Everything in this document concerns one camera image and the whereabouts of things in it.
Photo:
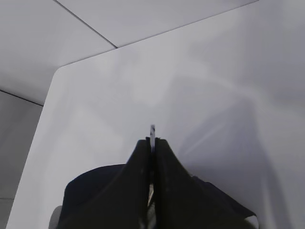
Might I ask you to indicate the navy blue lunch bag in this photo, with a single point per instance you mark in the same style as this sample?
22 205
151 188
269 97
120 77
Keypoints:
79 207

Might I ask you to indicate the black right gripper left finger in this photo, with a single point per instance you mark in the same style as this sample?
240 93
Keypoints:
123 203

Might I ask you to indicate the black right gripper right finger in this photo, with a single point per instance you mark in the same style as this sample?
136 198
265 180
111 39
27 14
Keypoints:
180 201

